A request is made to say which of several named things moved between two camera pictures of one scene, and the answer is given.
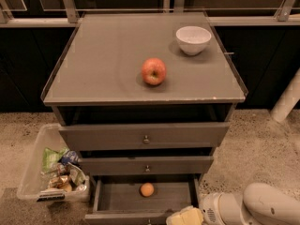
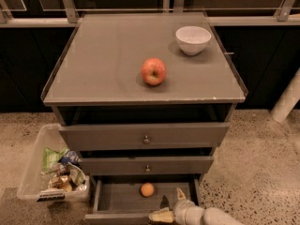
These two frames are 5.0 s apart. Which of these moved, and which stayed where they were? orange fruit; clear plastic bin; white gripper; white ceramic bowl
Moved: white gripper
Stayed: white ceramic bowl; clear plastic bin; orange fruit
